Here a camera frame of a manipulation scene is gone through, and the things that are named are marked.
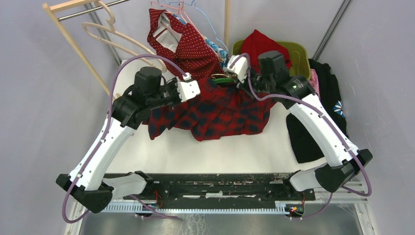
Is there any blue wire hanger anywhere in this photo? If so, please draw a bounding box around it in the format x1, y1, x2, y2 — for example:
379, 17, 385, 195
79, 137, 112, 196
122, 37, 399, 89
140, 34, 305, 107
160, 0, 229, 52

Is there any blue floral garment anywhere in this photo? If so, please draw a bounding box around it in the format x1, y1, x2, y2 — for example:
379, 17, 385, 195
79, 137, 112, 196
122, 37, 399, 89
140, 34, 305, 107
204, 36, 229, 70

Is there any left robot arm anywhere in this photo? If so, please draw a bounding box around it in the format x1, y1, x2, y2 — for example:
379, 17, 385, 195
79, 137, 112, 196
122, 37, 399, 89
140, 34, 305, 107
56, 67, 199, 213

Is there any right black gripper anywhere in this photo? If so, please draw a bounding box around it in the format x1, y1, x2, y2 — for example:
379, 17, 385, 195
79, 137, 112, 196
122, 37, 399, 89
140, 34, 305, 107
235, 64, 275, 97

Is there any red polka dot garment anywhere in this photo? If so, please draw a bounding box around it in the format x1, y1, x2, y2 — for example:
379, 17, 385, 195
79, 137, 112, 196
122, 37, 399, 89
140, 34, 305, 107
147, 8, 223, 80

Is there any green hanger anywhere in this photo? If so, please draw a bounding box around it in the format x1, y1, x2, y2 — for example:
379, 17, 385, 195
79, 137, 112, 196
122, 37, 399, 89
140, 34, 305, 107
210, 73, 234, 85

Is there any black garment with flower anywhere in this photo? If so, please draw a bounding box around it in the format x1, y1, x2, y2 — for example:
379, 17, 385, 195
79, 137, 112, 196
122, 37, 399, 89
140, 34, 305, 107
286, 59, 347, 164

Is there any red plaid shirt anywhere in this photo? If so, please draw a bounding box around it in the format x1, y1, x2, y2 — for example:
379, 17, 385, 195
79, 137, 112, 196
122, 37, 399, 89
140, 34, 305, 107
143, 79, 276, 141

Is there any wooden clothes rack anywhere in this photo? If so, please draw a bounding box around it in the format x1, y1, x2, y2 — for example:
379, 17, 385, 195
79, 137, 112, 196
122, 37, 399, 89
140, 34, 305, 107
42, 0, 233, 98

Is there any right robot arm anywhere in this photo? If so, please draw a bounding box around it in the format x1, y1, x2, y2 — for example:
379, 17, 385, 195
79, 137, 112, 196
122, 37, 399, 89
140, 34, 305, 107
227, 50, 373, 200

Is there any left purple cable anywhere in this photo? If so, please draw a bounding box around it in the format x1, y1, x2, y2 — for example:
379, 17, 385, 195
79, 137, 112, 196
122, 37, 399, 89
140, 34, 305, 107
61, 53, 192, 224

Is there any pink hanger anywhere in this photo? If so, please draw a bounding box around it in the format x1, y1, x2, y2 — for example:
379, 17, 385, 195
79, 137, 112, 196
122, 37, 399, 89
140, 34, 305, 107
150, 0, 211, 46

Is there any green plastic basket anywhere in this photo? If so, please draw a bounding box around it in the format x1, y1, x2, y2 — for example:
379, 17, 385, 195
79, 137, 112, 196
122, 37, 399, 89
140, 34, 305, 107
232, 41, 311, 79

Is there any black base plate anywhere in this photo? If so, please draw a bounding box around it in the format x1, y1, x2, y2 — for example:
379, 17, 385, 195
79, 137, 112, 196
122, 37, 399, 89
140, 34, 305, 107
103, 172, 316, 210

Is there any pink cloth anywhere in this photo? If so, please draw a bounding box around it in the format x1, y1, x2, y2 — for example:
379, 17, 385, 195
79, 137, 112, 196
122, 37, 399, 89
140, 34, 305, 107
308, 69, 321, 97

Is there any wooden hanger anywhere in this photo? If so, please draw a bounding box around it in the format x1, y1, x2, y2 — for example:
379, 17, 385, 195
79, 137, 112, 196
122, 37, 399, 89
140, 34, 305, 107
81, 0, 155, 64

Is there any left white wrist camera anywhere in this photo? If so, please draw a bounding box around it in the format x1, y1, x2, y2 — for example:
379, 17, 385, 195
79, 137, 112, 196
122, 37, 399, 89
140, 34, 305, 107
177, 72, 201, 103

